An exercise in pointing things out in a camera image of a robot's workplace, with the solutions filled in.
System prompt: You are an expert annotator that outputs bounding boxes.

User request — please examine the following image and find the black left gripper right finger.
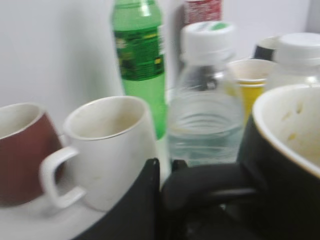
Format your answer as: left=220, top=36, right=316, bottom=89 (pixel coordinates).
left=160, top=160, right=253, bottom=240

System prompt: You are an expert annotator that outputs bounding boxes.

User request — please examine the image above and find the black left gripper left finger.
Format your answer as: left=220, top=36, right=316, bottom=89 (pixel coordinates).
left=75, top=158, right=160, bottom=240

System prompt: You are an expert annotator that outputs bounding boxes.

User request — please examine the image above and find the black mug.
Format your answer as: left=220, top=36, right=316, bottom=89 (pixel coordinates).
left=222, top=84, right=320, bottom=240

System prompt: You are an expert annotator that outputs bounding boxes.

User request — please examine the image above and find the yellow paper cup stack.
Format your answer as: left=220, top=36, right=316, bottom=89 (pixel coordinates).
left=225, top=59, right=276, bottom=124

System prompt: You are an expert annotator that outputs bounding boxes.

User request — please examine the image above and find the white ceramic mug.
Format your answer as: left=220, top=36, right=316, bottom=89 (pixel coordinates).
left=39, top=96, right=158, bottom=212

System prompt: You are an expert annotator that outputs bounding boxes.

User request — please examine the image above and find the clear water bottle green label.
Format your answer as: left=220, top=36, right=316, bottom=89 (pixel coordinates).
left=166, top=21, right=245, bottom=167

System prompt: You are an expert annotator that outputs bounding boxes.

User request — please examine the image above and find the dark red mug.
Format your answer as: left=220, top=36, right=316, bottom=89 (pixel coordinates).
left=0, top=102, right=63, bottom=206

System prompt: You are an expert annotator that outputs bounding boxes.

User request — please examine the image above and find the dark grey mug right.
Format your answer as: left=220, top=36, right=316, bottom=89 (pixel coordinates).
left=252, top=35, right=281, bottom=61

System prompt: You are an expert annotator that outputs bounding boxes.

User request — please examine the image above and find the green soda bottle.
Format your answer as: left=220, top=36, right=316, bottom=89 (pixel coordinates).
left=112, top=0, right=167, bottom=139

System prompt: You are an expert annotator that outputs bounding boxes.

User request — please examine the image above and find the white cap juice bottle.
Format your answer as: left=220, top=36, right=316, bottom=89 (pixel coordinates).
left=264, top=32, right=320, bottom=91

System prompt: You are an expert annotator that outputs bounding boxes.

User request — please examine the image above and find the cola bottle red label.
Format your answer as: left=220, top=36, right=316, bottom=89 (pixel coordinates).
left=182, top=0, right=223, bottom=27

